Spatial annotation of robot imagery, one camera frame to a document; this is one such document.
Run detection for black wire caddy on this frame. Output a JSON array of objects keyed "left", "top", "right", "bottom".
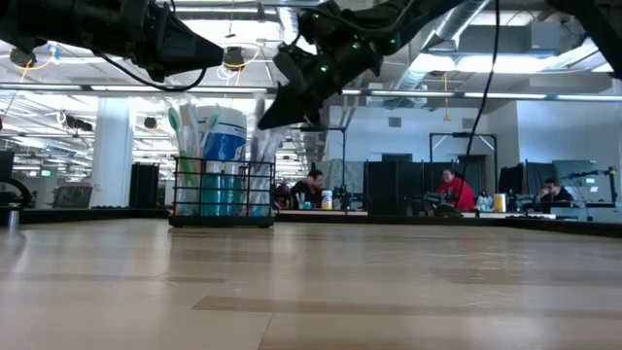
[{"left": 168, "top": 155, "right": 277, "bottom": 229}]

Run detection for black curved hose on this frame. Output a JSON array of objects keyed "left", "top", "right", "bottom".
[{"left": 0, "top": 177, "right": 34, "bottom": 209}]

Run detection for black ceiling device yellow cable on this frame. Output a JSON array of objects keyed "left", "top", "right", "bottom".
[
  {"left": 218, "top": 43, "right": 263, "bottom": 82},
  {"left": 9, "top": 42, "right": 58, "bottom": 84}
]

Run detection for silver slanted ventilation duct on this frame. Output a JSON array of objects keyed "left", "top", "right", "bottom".
[{"left": 393, "top": 0, "right": 492, "bottom": 93}]

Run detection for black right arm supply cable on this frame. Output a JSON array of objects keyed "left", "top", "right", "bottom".
[{"left": 455, "top": 0, "right": 501, "bottom": 208}]

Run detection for yellow hanging cord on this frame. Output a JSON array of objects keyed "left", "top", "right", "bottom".
[{"left": 441, "top": 71, "right": 452, "bottom": 123}]

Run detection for black aluminium table frame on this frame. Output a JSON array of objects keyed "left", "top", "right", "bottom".
[{"left": 0, "top": 206, "right": 622, "bottom": 238}]

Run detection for black partition panel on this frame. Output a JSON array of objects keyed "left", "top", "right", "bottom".
[{"left": 363, "top": 159, "right": 425, "bottom": 218}]

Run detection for grey computer monitor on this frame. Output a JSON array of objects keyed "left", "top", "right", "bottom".
[{"left": 551, "top": 158, "right": 600, "bottom": 195}]

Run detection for white teal toothbrush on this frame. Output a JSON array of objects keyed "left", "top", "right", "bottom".
[{"left": 167, "top": 105, "right": 198, "bottom": 216}]

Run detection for long ceiling strip light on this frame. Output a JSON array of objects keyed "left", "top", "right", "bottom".
[{"left": 0, "top": 83, "right": 622, "bottom": 102}]

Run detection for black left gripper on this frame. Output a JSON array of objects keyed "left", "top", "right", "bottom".
[{"left": 72, "top": 0, "right": 225, "bottom": 84}]

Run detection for black rig frame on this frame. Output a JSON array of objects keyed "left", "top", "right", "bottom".
[
  {"left": 299, "top": 125, "right": 348, "bottom": 215},
  {"left": 428, "top": 131, "right": 500, "bottom": 215}
]

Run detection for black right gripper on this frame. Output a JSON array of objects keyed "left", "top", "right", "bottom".
[{"left": 257, "top": 26, "right": 385, "bottom": 130}]

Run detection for green white toothbrush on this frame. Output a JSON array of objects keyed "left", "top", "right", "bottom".
[{"left": 206, "top": 112, "right": 220, "bottom": 147}]

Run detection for black cabinet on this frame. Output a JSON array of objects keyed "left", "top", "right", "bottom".
[{"left": 128, "top": 162, "right": 161, "bottom": 210}]

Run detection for white building column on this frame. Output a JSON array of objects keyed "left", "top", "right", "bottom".
[{"left": 89, "top": 96, "right": 136, "bottom": 209}]

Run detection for teal mouthwash bottle white cap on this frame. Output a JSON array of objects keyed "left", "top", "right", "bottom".
[
  {"left": 200, "top": 162, "right": 224, "bottom": 218},
  {"left": 223, "top": 162, "right": 244, "bottom": 218}
]

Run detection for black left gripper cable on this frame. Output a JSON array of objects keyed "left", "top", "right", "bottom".
[{"left": 90, "top": 48, "right": 209, "bottom": 93}]

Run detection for grey cloth cover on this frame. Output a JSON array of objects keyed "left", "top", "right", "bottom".
[{"left": 323, "top": 158, "right": 366, "bottom": 195}]

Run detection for person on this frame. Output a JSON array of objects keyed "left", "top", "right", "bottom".
[
  {"left": 534, "top": 177, "right": 575, "bottom": 205},
  {"left": 290, "top": 168, "right": 326, "bottom": 211},
  {"left": 427, "top": 168, "right": 478, "bottom": 215}
]

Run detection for grey chair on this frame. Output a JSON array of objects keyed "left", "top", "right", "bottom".
[{"left": 52, "top": 184, "right": 93, "bottom": 210}]

